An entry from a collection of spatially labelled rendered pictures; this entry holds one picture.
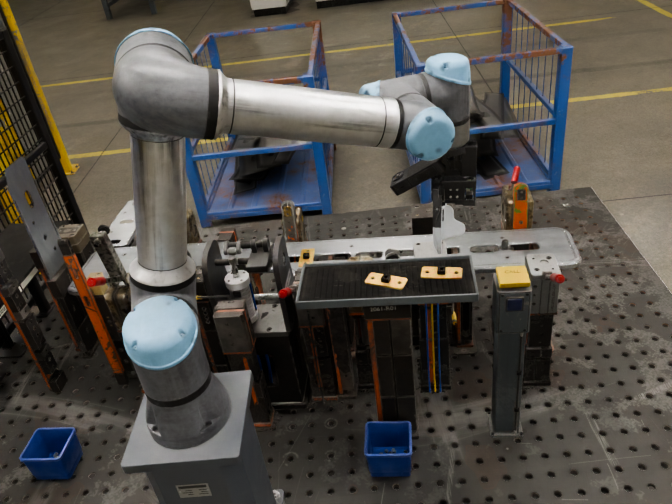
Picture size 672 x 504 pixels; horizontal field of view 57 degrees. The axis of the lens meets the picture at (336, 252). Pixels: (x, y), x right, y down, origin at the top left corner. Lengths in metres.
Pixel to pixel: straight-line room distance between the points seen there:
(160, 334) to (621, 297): 1.44
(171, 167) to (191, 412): 0.41
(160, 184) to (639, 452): 1.20
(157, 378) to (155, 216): 0.26
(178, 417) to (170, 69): 0.57
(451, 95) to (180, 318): 0.58
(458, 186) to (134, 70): 0.60
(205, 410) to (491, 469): 0.72
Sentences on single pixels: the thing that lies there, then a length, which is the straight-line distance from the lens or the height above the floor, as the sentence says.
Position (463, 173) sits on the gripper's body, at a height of 1.40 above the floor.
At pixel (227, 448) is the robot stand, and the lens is 1.11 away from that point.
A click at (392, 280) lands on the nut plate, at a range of 1.29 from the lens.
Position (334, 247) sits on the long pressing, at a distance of 1.71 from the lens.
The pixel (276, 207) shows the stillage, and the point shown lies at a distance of 3.66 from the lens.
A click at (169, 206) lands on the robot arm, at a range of 1.04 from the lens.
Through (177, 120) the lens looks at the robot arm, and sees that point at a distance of 0.85.
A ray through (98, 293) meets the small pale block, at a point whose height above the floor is 1.02.
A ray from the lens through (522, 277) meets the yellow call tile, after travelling 1.30.
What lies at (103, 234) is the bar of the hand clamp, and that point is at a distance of 1.59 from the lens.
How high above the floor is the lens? 1.93
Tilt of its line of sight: 33 degrees down
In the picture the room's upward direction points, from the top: 8 degrees counter-clockwise
